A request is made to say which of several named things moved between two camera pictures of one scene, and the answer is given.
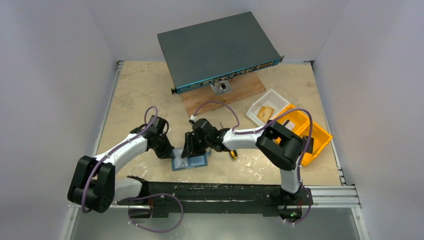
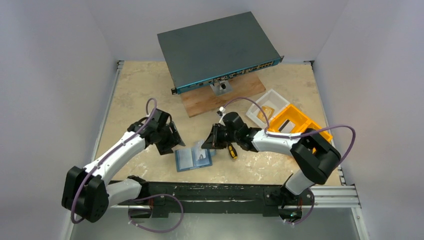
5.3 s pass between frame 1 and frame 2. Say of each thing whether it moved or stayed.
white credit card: stayed
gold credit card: stayed
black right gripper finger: moved
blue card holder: stayed
